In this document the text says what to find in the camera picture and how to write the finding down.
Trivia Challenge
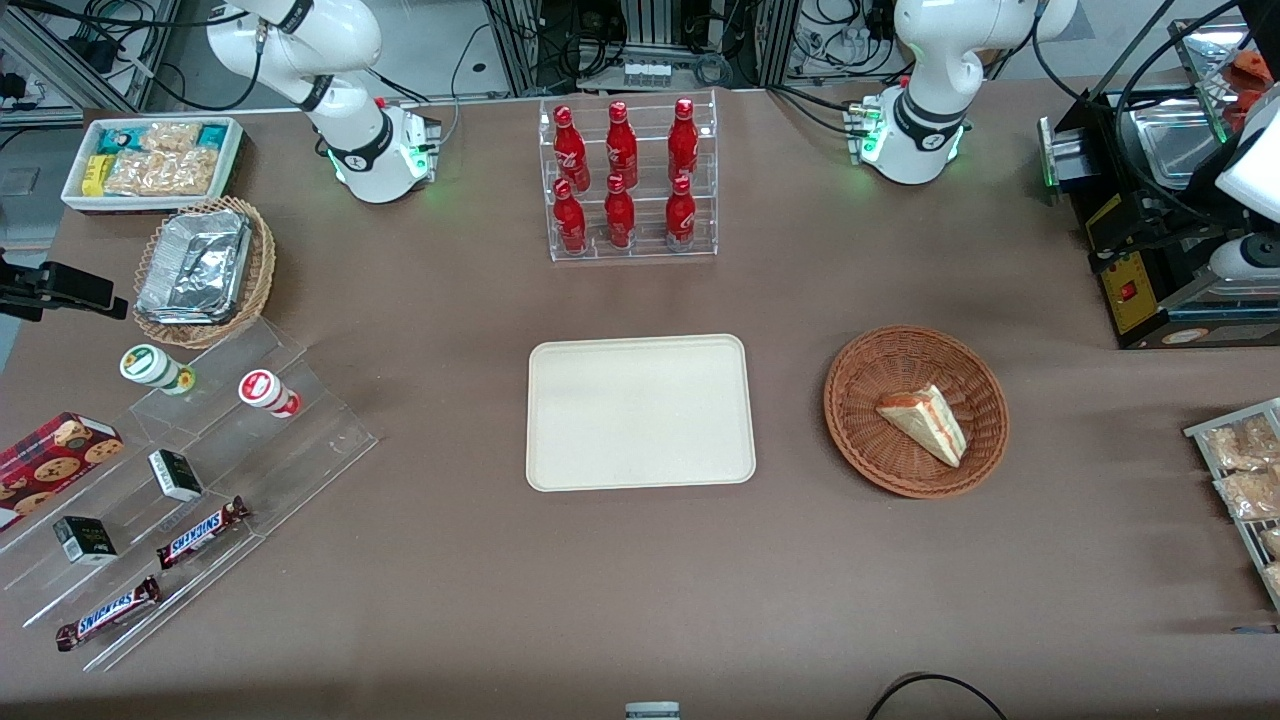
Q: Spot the triangular sandwich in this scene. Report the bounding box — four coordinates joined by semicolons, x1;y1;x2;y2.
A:
876;385;968;469

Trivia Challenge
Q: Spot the beige rectangular tray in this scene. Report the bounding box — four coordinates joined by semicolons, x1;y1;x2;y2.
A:
526;334;757;493

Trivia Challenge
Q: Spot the brown wicker basket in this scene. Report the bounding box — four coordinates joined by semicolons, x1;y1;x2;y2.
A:
824;325;1010;499

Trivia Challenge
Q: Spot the tan wicker basket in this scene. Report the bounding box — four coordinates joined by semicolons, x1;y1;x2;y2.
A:
132;196;277;350

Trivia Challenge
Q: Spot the tray of wrapped snacks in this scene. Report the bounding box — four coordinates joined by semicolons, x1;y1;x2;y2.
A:
1184;397;1280;612

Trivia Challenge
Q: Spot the clear acrylic bottle rack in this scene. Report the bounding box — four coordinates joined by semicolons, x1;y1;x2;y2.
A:
538;89;719;263

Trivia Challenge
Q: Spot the red cola bottle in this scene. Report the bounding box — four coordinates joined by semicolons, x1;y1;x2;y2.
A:
553;178;589;254
665;175;698;250
553;105;591;191
604;174;637;250
606;100;639;187
668;97;700;183

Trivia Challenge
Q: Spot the clear acrylic stepped shelf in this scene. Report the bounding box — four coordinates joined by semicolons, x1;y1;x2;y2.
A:
0;318;379;673

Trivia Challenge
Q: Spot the red lidded yogurt cup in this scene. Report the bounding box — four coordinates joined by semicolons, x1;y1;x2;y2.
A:
238;369;302;419

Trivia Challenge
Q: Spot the white snack bin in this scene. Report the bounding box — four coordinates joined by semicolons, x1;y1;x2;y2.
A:
61;116;246;215

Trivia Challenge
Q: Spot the silver foil container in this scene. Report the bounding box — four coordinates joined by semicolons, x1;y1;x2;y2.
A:
136;209;252;326

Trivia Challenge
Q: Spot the snickers chocolate bar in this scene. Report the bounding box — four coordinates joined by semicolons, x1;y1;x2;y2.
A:
55;576;162;653
156;496;251;571

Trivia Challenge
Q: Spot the small dark green box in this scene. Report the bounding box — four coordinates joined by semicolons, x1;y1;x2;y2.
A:
148;449;204;503
53;516;118;566

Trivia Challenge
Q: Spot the green lidded yogurt cup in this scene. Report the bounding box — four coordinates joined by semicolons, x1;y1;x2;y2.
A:
119;344;196;396

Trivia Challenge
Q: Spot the black hot food display case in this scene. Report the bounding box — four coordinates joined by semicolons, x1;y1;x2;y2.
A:
1038;15;1280;350

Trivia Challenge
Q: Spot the large clear cracker bag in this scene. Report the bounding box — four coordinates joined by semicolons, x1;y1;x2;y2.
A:
104;148;219;198

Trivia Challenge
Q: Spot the small clear cracker bag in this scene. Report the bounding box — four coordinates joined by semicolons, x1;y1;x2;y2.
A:
140;121;203;154

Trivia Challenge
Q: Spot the red cookie box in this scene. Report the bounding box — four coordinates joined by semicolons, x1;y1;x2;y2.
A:
0;412;125;532

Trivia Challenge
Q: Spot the aluminium frame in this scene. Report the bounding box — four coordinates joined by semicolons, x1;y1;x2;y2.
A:
487;0;806;96

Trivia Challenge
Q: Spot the black floor cable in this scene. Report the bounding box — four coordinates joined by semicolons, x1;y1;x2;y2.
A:
865;673;1009;720

